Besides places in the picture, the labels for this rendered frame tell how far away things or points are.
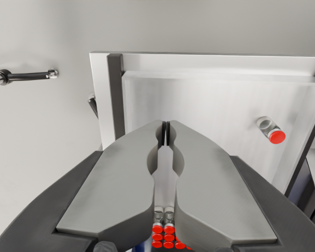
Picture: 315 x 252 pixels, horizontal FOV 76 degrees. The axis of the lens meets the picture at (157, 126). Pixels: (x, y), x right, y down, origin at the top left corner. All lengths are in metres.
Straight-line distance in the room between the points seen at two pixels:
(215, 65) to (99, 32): 0.98
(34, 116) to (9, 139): 0.30
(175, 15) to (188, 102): 0.89
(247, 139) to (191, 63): 0.16
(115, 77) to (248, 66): 0.18
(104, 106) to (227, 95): 0.19
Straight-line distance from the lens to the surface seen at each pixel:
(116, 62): 0.28
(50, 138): 1.60
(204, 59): 0.30
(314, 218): 0.50
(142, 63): 0.29
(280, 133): 0.31
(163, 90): 0.30
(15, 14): 1.41
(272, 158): 0.40
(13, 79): 1.35
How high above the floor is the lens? 1.17
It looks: 62 degrees down
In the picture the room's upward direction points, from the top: 175 degrees counter-clockwise
